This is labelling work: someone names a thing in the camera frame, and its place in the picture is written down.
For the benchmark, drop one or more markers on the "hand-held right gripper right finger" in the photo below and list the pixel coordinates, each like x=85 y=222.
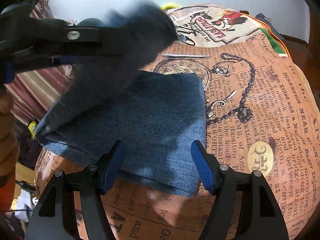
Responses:
x=202 y=170

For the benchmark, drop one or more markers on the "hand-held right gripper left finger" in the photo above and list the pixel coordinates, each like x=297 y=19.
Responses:
x=112 y=172

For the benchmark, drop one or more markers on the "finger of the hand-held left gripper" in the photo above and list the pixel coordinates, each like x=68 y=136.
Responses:
x=37 y=63
x=85 y=38

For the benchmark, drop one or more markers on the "blue denim pants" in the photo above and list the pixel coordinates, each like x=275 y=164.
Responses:
x=162 y=105

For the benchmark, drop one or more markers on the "person's left hand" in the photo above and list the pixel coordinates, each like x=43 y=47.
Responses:
x=7 y=150

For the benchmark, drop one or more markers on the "striped pink beige curtain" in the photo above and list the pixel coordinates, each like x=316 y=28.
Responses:
x=32 y=90

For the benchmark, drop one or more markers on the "yellow black tool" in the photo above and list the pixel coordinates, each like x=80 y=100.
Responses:
x=33 y=128

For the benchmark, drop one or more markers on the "printed newspaper-pattern blanket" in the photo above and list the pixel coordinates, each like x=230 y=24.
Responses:
x=250 y=110

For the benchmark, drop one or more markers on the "yellow foam noodle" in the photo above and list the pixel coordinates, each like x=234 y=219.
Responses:
x=168 y=6

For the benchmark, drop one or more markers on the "white clutter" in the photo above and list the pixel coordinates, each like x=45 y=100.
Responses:
x=25 y=202

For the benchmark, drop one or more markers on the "grey blue backpack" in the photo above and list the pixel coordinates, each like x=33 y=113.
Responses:
x=267 y=22

